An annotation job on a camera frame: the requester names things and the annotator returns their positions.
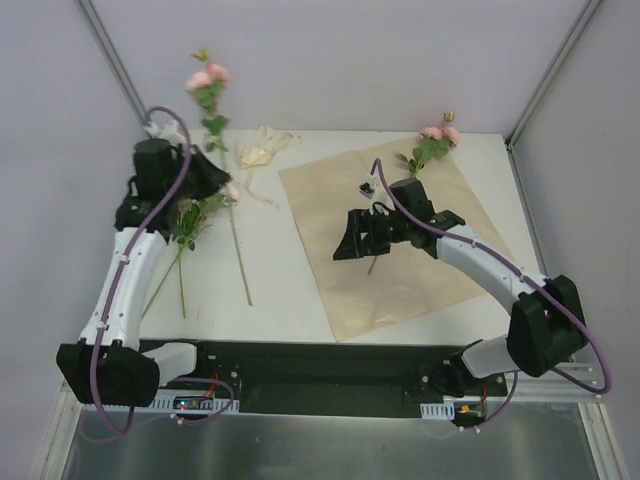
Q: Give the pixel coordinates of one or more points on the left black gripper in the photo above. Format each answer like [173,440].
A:
[201,176]

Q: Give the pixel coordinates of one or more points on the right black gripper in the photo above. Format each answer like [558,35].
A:
[370,232]

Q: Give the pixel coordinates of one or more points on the pink fake flower stem three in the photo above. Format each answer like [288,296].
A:
[177,263]

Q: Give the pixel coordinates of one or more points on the kraft wrapping paper sheet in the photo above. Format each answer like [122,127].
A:
[396,291]

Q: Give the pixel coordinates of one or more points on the pink fake flower stem one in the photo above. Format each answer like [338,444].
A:
[435,142]

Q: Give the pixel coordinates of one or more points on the pink fake flower stem four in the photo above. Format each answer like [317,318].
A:
[225,195]

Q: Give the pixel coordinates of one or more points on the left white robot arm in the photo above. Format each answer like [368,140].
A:
[106,364]

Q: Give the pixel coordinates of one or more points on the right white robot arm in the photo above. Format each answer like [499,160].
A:
[546,317]

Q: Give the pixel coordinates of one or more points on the cream ribbon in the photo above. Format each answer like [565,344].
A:
[259,153]

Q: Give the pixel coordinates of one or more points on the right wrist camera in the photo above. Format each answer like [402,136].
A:
[373,190]

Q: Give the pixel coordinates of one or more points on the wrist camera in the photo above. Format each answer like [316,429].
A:
[373,190]
[171,131]

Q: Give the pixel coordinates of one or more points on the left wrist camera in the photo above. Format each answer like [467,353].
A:
[171,131]

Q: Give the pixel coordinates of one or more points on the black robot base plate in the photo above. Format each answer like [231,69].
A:
[343,380]

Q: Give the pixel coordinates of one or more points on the right white cable duct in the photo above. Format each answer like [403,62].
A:
[438,411]

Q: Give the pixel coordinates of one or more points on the white cable duct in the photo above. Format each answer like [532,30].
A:
[438,411]
[193,405]

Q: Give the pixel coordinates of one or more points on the left aluminium frame post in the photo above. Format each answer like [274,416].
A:
[107,47]

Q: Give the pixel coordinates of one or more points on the aluminium frame post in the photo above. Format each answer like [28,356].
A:
[107,47]
[574,35]

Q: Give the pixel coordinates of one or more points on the left white cable duct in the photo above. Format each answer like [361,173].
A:
[193,405]

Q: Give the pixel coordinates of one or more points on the right aluminium frame post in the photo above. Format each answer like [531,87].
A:
[574,35]

